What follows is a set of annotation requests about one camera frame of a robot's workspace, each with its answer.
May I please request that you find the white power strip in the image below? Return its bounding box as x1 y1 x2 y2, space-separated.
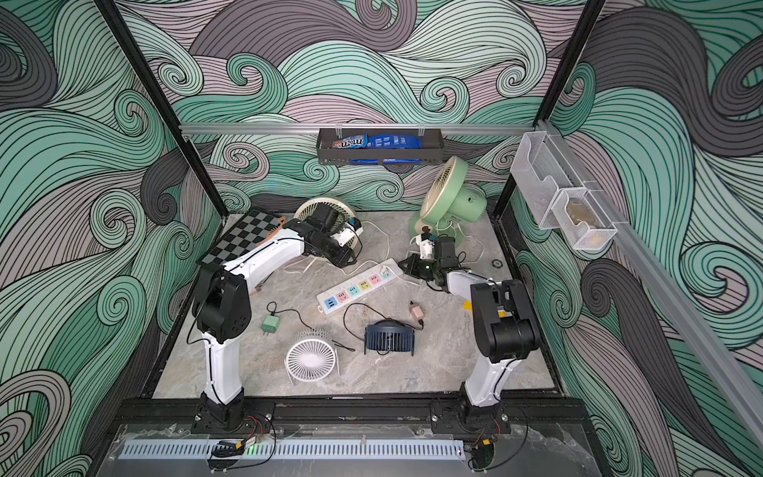
316 258 403 315

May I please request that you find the pink usb charger plug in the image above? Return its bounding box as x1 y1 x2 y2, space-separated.
409 301 424 322

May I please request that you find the green usb charger plug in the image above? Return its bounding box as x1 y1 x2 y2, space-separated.
261 314 280 334

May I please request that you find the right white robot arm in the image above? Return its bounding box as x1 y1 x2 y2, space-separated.
399 232 540 417

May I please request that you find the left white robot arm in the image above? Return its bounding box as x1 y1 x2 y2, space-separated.
193 198 363 429

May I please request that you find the cream round desk fan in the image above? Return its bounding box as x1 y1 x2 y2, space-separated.
294 197 357 236

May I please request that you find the green standing desk fan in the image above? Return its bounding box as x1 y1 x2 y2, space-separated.
409 156 488 246

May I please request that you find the dark blue small fan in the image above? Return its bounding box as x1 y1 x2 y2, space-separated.
364 320 415 356

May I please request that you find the white small cage fan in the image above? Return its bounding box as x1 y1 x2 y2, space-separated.
284 329 339 385

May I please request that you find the black white chessboard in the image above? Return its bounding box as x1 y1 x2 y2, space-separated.
197 209 285 266

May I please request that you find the blue candy bag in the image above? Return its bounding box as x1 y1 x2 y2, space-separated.
331 134 422 150

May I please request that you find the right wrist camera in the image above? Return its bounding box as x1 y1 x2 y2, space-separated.
415 233 434 260

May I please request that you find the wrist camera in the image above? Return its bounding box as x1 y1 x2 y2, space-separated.
332 218 364 250
415 233 434 260

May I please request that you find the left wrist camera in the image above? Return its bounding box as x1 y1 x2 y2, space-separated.
332 218 364 250

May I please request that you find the black wall shelf basket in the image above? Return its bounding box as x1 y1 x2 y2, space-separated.
316 124 446 165

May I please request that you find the clear plastic wall bin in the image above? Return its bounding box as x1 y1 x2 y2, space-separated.
511 131 581 230

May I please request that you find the small clear wall bin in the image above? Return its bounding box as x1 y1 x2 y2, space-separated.
550 188 616 252

